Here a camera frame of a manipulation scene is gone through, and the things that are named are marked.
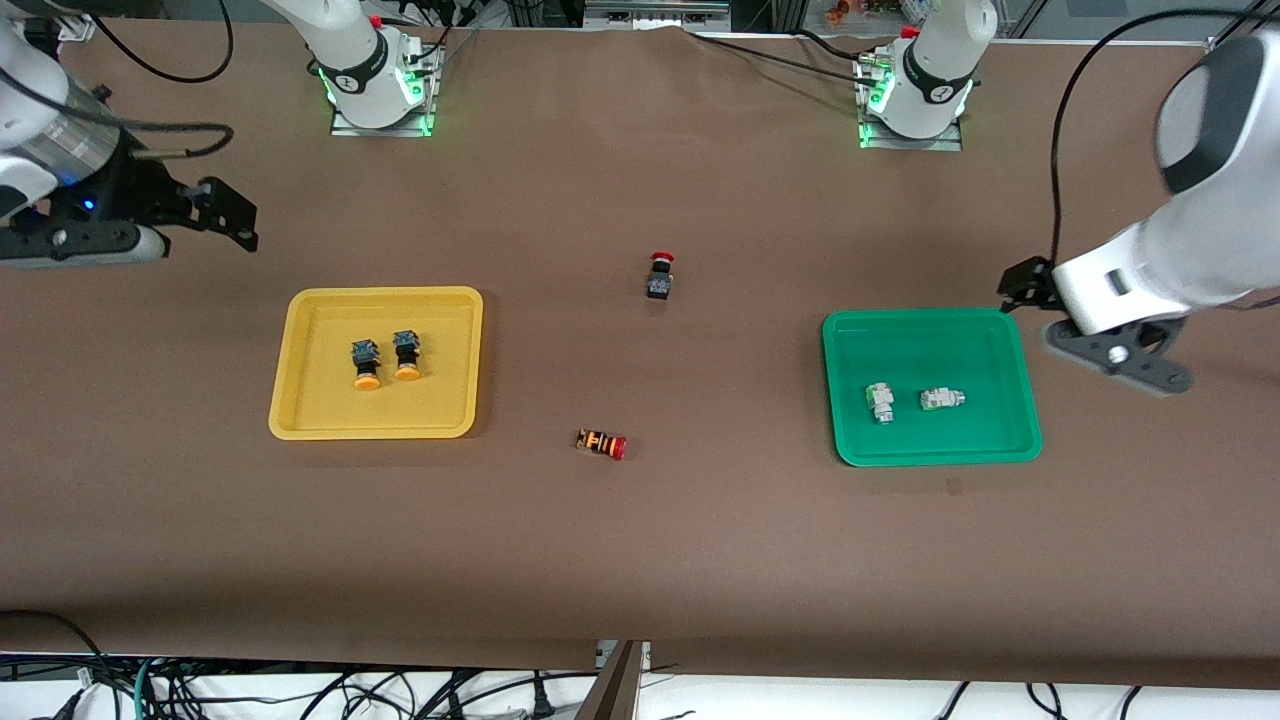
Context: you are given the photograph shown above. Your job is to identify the green plastic tray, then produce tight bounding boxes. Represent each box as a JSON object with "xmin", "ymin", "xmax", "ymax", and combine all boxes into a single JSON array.
[{"xmin": 821, "ymin": 308, "xmax": 1044, "ymax": 469}]

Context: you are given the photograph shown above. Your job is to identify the yellow plastic tray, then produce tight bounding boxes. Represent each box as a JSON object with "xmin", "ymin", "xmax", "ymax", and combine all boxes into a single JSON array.
[{"xmin": 268, "ymin": 286, "xmax": 486, "ymax": 442}]

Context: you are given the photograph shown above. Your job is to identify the brown table cover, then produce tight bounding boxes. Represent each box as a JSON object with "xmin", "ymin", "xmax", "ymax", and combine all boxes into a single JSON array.
[{"xmin": 0, "ymin": 20, "xmax": 1280, "ymax": 691}]

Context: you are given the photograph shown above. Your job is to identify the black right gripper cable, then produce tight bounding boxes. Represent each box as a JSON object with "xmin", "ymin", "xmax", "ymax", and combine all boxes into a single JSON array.
[{"xmin": 0, "ymin": 72, "xmax": 235, "ymax": 161}]

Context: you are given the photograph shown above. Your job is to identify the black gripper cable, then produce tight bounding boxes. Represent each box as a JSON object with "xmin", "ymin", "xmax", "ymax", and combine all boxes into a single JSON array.
[
  {"xmin": 1049, "ymin": 8, "xmax": 1280, "ymax": 263},
  {"xmin": 0, "ymin": 72, "xmax": 235, "ymax": 161}
]

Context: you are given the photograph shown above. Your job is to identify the black looping background cable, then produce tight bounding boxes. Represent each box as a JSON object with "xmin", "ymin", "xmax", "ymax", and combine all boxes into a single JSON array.
[{"xmin": 88, "ymin": 0, "xmax": 235, "ymax": 85}]

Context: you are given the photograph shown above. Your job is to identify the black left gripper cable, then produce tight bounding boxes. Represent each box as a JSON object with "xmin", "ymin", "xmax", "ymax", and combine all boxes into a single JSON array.
[{"xmin": 1049, "ymin": 8, "xmax": 1280, "ymax": 263}]

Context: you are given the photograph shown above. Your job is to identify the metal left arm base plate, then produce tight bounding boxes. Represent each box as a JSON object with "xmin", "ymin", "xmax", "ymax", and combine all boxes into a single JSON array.
[{"xmin": 855, "ymin": 55, "xmax": 965, "ymax": 153}]

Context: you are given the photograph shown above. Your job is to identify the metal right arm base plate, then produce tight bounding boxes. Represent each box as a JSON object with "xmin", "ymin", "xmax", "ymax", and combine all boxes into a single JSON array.
[{"xmin": 330, "ymin": 38, "xmax": 445, "ymax": 138}]

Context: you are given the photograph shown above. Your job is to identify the black cables at arm base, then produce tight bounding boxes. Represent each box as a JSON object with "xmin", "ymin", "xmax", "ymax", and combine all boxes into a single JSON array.
[{"xmin": 380, "ymin": 0, "xmax": 483, "ymax": 63}]

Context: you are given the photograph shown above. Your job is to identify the black cable on table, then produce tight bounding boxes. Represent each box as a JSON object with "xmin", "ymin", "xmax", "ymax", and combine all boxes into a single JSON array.
[{"xmin": 685, "ymin": 28, "xmax": 886, "ymax": 89}]

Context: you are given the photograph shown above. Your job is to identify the black curved floor cable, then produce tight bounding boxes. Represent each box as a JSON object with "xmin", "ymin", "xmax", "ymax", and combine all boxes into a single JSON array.
[{"xmin": 0, "ymin": 609, "xmax": 113, "ymax": 720}]

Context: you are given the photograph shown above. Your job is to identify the green cable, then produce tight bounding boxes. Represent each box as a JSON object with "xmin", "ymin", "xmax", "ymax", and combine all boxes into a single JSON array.
[{"xmin": 132, "ymin": 655, "xmax": 166, "ymax": 720}]

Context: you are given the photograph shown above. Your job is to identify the black tangled floor cables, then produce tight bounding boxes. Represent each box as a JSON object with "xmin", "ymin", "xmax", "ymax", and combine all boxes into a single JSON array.
[{"xmin": 150, "ymin": 665, "xmax": 601, "ymax": 720}]

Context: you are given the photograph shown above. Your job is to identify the brown table post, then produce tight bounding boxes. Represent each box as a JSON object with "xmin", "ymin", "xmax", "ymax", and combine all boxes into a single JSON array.
[{"xmin": 576, "ymin": 640, "xmax": 651, "ymax": 720}]

